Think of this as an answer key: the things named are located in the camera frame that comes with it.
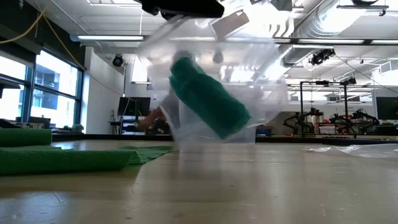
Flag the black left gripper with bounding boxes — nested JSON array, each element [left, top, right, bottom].
[[136, 0, 225, 19]]

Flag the teal green elastic bandage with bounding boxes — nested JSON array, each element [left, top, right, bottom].
[[169, 56, 252, 140]]

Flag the clear plastic zip bag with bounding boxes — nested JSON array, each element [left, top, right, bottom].
[[138, 15, 290, 144], [303, 143, 398, 159]]

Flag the clear plastic storage box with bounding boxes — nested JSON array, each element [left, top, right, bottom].
[[175, 126, 256, 144]]

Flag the dark green elastic bandage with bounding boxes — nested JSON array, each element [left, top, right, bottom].
[[0, 128, 174, 175]]

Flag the black computer monitor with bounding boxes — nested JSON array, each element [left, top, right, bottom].
[[375, 96, 398, 121], [117, 96, 152, 118]]

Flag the person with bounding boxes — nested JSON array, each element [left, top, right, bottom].
[[138, 93, 181, 135]]

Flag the small potted plants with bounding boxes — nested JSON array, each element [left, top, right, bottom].
[[62, 124, 85, 133]]

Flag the silver ventilation duct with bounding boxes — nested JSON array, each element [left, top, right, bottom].
[[292, 0, 352, 39]]

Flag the black ceiling camera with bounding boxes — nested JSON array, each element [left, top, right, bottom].
[[310, 48, 336, 66]]

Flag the yellow cable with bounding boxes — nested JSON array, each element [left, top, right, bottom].
[[0, 4, 86, 71]]

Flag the black aluminium table frame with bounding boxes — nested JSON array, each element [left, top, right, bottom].
[[51, 133, 398, 146]]

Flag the black background rig frame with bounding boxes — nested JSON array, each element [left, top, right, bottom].
[[300, 79, 358, 138]]

